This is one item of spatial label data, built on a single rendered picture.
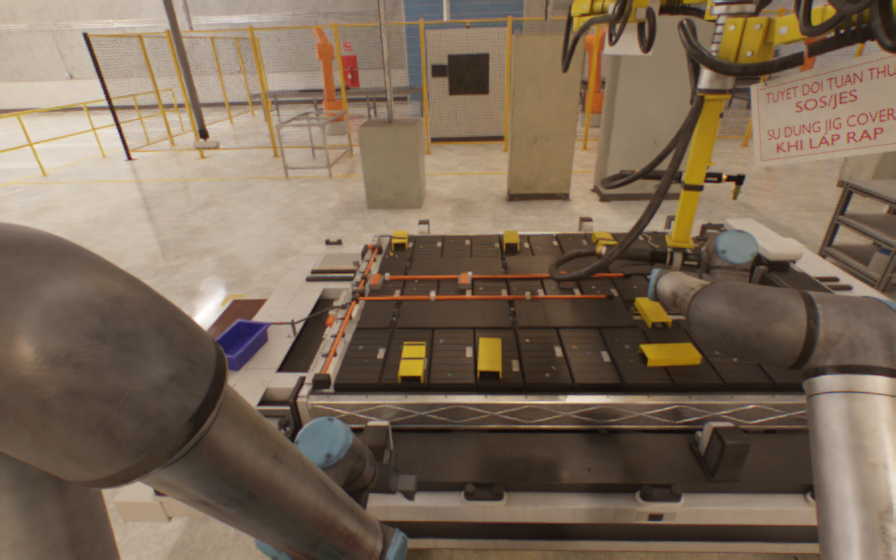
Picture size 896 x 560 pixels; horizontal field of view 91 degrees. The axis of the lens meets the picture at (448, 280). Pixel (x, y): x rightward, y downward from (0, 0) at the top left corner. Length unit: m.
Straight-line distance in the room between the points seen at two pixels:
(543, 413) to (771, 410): 0.63
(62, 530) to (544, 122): 5.71
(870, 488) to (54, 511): 0.81
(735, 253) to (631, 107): 4.80
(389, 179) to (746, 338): 5.29
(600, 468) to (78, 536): 1.13
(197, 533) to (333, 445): 1.78
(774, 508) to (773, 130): 0.99
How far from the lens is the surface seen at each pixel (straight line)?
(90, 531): 0.52
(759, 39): 1.53
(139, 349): 0.31
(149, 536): 2.64
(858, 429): 0.76
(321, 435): 0.82
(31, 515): 0.48
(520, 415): 1.36
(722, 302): 0.79
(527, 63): 5.79
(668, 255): 1.73
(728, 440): 1.35
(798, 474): 1.56
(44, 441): 0.33
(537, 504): 1.31
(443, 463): 1.32
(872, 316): 0.81
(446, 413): 1.35
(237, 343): 2.02
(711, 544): 1.91
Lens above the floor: 1.89
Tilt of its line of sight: 28 degrees down
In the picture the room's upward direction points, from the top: 2 degrees counter-clockwise
